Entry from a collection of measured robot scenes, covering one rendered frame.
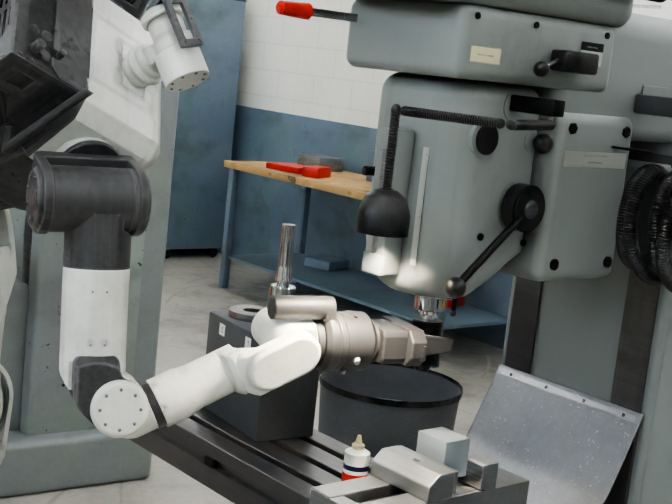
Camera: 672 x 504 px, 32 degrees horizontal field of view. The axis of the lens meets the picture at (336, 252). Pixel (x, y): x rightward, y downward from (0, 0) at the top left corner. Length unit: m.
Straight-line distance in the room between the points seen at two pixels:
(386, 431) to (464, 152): 2.12
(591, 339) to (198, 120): 7.17
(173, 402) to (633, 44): 0.88
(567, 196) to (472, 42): 0.32
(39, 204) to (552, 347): 0.98
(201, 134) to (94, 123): 7.44
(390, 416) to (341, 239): 4.80
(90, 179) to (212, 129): 7.56
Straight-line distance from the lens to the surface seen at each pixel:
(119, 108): 1.70
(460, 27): 1.61
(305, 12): 1.69
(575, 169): 1.81
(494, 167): 1.71
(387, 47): 1.70
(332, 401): 3.77
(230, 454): 2.05
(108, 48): 1.75
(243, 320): 2.19
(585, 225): 1.85
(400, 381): 4.12
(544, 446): 2.10
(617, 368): 2.05
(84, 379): 1.61
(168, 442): 2.21
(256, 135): 9.21
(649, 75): 1.94
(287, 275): 2.11
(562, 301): 2.11
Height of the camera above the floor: 1.64
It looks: 9 degrees down
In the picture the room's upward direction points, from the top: 6 degrees clockwise
